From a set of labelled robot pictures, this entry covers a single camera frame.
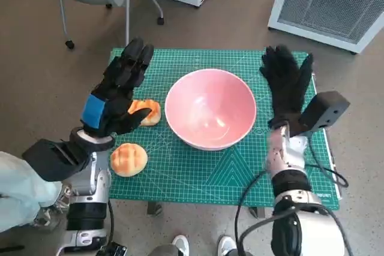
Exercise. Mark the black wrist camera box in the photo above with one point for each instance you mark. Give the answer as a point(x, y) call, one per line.
point(324, 109)
point(51, 160)

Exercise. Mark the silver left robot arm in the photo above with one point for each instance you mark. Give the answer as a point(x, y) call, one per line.
point(87, 208)

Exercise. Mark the pink bowl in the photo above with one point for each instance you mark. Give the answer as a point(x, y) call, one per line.
point(210, 109)

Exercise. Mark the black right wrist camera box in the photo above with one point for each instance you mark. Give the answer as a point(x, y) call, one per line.
point(324, 109)

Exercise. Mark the round toy bread bun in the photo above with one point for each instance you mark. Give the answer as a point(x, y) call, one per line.
point(129, 160)

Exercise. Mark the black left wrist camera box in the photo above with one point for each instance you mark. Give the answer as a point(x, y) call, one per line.
point(51, 160)

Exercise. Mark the white ventilated appliance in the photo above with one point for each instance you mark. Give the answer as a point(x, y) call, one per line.
point(324, 4)

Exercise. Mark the green cutting mat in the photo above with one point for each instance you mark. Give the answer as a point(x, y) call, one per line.
point(195, 172)

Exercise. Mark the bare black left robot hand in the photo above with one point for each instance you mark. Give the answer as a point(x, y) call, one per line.
point(117, 109)

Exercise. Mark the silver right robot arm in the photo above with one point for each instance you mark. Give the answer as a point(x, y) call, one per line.
point(291, 184)

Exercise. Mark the pale blue cloth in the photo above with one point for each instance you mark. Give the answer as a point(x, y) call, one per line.
point(21, 184)

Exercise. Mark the orange striped toy bread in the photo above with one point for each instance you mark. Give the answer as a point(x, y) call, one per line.
point(150, 115)

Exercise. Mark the white shoe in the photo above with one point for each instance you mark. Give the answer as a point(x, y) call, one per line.
point(181, 244)
point(225, 244)

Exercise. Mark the black electronics box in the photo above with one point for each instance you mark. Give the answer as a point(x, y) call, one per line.
point(114, 250)

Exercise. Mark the white metal stand frame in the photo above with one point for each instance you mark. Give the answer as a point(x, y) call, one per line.
point(127, 13)

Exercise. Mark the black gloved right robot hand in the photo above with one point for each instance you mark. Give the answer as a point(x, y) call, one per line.
point(285, 88)

